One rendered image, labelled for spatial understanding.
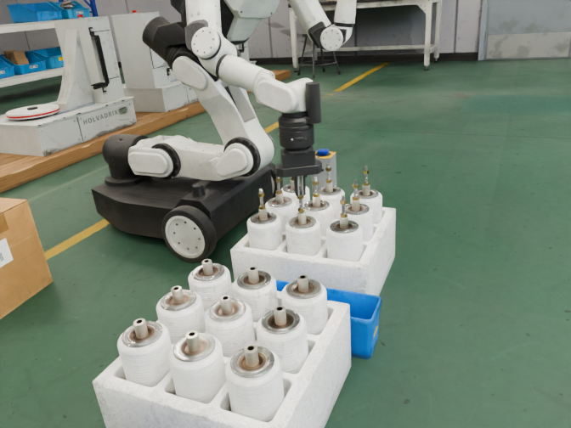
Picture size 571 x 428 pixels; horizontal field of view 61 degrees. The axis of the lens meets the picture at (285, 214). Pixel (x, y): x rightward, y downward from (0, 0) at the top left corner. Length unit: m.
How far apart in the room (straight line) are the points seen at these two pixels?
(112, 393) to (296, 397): 0.35
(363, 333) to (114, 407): 0.56
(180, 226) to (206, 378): 0.86
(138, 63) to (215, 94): 2.37
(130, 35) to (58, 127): 1.11
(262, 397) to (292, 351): 0.12
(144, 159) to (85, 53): 1.76
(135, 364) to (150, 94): 3.18
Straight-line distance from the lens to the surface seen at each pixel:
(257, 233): 1.34
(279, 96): 1.17
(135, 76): 4.05
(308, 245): 1.30
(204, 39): 1.29
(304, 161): 1.23
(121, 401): 1.01
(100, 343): 1.44
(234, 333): 0.97
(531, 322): 1.43
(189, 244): 1.69
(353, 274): 1.25
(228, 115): 1.70
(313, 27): 1.77
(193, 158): 1.83
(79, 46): 3.59
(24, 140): 3.24
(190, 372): 0.89
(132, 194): 1.95
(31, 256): 1.74
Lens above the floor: 0.81
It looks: 24 degrees down
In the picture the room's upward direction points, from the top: 5 degrees counter-clockwise
